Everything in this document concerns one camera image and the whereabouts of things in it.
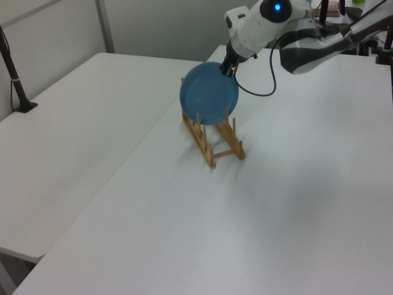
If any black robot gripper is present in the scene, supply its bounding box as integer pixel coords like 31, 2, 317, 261
219, 41, 257, 77

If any blue round plate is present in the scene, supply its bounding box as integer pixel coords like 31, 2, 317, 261
179, 61, 240, 126

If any wooden plate rack with pegs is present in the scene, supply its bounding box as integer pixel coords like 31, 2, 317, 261
181, 76, 247, 168

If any thin black upright pole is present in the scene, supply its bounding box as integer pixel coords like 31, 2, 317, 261
318, 0, 330, 27

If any black table clamp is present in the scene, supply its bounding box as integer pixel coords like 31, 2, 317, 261
375, 30, 393, 66

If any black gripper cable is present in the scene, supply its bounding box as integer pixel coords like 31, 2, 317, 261
232, 30, 292, 97

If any black camera pole with base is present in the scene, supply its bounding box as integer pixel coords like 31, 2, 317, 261
0, 23, 39, 114

